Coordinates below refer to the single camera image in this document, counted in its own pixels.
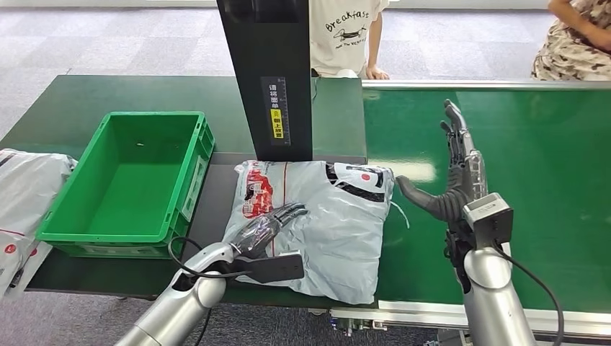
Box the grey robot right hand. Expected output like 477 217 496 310
395 99 489 223

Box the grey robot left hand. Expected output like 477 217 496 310
230 203 309 260

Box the grey plastic mailer package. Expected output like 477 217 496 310
0 148 79 249
222 159 411 306
0 229 53 301

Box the green plastic basket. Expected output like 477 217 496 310
35 111 215 260

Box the black weighing device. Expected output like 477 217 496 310
190 0 376 295

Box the green conveyor belt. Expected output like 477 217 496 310
362 87 611 315

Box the black yellow ruler label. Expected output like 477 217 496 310
260 76 291 147

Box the person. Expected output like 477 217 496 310
309 0 391 81
530 0 611 81

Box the dark green table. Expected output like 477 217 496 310
0 74 379 309

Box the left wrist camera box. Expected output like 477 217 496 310
233 253 306 284

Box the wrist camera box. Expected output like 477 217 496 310
233 253 306 284
461 192 515 251

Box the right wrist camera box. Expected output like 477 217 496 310
461 192 515 251

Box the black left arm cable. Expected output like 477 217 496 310
167 236 250 280

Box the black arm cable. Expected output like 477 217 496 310
167 236 250 280
495 244 566 346

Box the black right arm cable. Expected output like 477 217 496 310
495 244 566 346

